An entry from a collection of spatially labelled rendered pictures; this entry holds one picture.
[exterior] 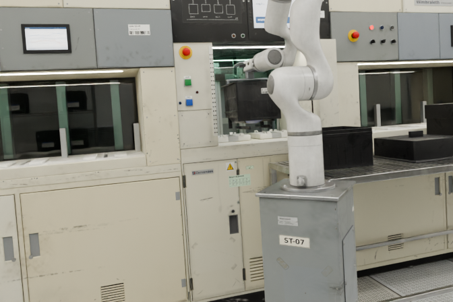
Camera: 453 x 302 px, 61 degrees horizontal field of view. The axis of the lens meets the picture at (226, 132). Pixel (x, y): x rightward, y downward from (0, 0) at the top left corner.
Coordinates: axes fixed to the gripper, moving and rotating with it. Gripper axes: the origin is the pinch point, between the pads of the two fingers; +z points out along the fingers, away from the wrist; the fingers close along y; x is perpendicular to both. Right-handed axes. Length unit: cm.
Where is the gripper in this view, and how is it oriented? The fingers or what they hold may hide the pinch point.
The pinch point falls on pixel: (249, 67)
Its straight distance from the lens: 188.3
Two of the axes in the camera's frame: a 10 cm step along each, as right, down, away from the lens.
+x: -0.6, -10.0, -0.5
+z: -2.7, -0.3, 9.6
